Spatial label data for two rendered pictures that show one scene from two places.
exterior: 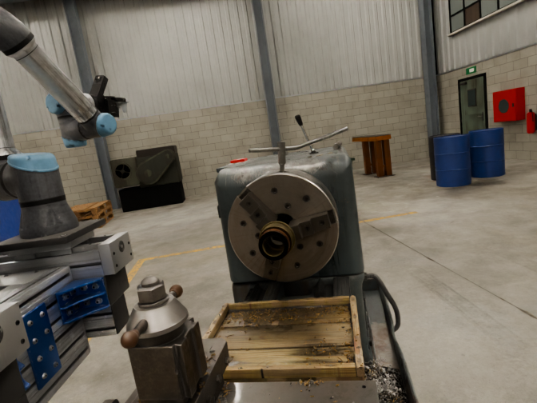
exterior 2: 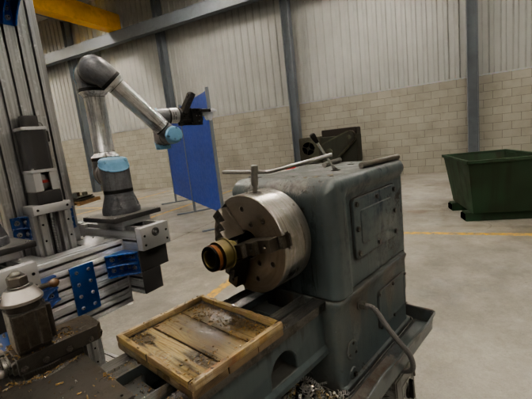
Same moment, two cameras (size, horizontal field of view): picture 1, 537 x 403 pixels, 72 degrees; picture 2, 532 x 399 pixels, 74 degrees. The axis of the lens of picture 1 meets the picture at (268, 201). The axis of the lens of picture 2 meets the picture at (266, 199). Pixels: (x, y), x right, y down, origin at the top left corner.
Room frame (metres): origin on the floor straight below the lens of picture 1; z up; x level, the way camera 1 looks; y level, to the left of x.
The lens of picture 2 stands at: (0.14, -0.65, 1.39)
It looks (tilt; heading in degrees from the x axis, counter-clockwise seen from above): 9 degrees down; 32
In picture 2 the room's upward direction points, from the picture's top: 6 degrees counter-clockwise
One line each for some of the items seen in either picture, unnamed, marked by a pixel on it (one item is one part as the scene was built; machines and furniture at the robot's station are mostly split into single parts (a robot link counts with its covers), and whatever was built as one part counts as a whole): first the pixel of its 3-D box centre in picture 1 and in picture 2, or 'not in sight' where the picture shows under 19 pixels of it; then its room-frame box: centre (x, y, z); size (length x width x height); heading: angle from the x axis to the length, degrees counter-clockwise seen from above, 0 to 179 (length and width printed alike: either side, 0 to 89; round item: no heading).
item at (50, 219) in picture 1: (46, 214); (119, 200); (1.07, 0.64, 1.21); 0.15 x 0.15 x 0.10
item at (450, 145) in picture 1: (451, 160); not in sight; (6.68, -3.42, 0.44); 0.59 x 0.59 x 0.88
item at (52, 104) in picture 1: (65, 104); (157, 117); (1.36, 0.66, 1.56); 0.11 x 0.08 x 0.09; 156
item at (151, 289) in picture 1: (151, 289); (17, 279); (0.46, 0.17, 1.17); 0.04 x 0.04 x 0.03
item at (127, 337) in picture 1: (135, 333); not in sight; (0.41, 0.18, 1.13); 0.04 x 0.02 x 0.02; 169
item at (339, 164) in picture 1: (293, 205); (323, 216); (1.45, -0.10, 1.06); 0.59 x 0.48 x 0.39; 169
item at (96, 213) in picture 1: (86, 216); not in sight; (8.19, 4.06, 0.22); 1.25 x 0.86 x 0.44; 8
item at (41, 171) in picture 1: (34, 175); (115, 172); (1.07, 0.65, 1.33); 0.13 x 0.12 x 0.14; 66
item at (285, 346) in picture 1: (280, 336); (199, 335); (0.79, 0.02, 0.89); 0.36 x 0.30 x 0.04; 79
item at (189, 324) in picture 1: (170, 354); (30, 322); (0.46, 0.16, 1.07); 0.07 x 0.07 x 0.10; 79
